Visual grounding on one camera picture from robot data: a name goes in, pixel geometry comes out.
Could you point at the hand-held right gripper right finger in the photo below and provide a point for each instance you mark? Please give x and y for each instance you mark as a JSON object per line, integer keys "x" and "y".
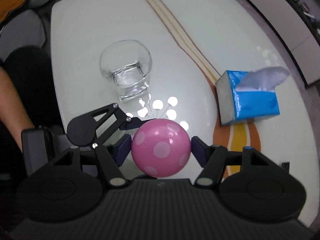
{"x": 197, "y": 150}

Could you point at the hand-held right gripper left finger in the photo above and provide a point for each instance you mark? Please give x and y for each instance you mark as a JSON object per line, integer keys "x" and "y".
{"x": 123, "y": 146}

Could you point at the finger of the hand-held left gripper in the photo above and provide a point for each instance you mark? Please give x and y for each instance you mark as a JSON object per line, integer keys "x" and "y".
{"x": 135, "y": 123}

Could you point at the pink dotted bottle cap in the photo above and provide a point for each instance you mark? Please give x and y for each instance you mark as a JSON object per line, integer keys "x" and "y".
{"x": 160, "y": 147}

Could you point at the clear glass cup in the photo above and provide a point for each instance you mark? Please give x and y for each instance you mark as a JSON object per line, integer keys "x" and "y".
{"x": 130, "y": 85}

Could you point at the person's left forearm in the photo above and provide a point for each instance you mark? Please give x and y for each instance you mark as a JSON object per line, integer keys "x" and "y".
{"x": 12, "y": 110}

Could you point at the dark cloth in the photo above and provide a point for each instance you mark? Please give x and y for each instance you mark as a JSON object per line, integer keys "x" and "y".
{"x": 37, "y": 85}

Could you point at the blue tissue pack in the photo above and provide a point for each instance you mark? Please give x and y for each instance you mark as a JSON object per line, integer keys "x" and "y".
{"x": 255, "y": 102}

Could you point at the grey sofa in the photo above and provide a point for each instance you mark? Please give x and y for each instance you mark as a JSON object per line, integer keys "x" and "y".
{"x": 22, "y": 37}

